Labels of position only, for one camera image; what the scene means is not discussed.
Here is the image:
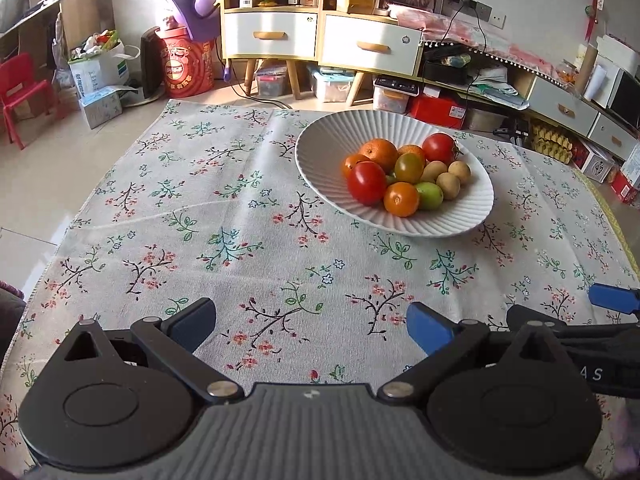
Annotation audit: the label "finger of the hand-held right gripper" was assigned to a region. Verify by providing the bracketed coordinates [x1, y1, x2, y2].
[589, 283, 640, 316]
[506, 304, 640, 343]

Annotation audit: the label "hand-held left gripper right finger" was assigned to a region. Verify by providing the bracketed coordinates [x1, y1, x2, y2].
[376, 302, 591, 403]

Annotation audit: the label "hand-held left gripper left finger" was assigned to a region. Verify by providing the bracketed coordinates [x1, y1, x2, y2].
[35, 297, 246, 403]

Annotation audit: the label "large green jujube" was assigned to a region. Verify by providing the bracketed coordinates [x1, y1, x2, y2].
[416, 181, 444, 211]

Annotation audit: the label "oval red tomato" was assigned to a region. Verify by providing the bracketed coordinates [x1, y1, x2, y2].
[347, 161, 388, 206]

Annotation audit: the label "yellow-orange cherry tomato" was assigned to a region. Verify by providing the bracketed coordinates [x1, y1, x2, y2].
[394, 152, 426, 184]

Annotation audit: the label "small mandarin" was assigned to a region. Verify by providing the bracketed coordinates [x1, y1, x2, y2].
[397, 144, 427, 166]

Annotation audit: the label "round red tomato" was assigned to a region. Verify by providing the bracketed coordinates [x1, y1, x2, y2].
[421, 133, 463, 165]

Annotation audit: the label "large mandarin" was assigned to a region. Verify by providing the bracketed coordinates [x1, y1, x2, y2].
[359, 138, 399, 173]

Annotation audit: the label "white ribbed plate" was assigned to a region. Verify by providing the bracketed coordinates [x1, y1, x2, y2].
[295, 111, 495, 237]

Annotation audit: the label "floral tablecloth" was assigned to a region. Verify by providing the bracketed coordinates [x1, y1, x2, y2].
[0, 99, 640, 478]

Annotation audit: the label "white printed carton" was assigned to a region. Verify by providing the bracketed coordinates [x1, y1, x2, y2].
[575, 140, 616, 183]

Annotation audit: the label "yellow egg cartons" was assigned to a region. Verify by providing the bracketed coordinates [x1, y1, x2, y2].
[530, 122, 576, 163]

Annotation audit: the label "low cabinet with grey drawers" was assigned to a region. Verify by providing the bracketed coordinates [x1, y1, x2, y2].
[420, 45, 640, 161]

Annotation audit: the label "red cardboard box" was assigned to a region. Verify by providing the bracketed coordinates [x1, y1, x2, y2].
[409, 94, 466, 131]

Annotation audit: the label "glass jar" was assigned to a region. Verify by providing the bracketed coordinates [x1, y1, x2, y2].
[557, 60, 581, 86]

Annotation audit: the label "stack of white boxes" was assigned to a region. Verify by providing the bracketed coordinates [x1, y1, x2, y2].
[595, 35, 640, 111]

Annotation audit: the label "cardboard tube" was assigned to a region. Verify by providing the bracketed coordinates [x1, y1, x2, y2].
[575, 45, 598, 93]

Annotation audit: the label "clear storage bin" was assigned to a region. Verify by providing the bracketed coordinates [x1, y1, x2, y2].
[372, 76, 421, 113]
[255, 64, 291, 98]
[307, 66, 356, 103]

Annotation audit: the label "light blue cardboard box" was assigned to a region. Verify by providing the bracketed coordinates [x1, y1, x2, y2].
[79, 86, 126, 130]

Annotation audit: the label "red printed bucket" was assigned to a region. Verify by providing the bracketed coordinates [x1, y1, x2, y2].
[156, 27, 217, 98]

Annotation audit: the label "black panel heater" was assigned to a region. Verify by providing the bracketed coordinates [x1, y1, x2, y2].
[140, 26, 166, 100]

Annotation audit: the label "white box of toys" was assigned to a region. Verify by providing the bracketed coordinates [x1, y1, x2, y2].
[67, 30, 141, 98]

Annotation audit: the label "pink printed cloth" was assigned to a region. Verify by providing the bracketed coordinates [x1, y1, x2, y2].
[387, 4, 576, 81]

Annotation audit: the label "wooden cabinet with white drawer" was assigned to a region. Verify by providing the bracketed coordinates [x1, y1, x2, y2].
[220, 0, 326, 101]
[317, 0, 425, 106]

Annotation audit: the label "red hanging ornament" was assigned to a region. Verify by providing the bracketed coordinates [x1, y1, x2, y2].
[585, 0, 606, 43]

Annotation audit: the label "red plastic chair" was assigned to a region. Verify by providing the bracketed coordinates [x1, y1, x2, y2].
[0, 53, 66, 151]

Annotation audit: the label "purple plush toy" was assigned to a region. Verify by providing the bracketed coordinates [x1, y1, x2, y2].
[170, 0, 222, 43]

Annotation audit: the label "wooden shelving unit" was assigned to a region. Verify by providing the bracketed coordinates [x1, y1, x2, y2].
[0, 0, 112, 61]

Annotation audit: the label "wall sockets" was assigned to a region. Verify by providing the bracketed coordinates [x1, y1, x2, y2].
[446, 0, 506, 28]

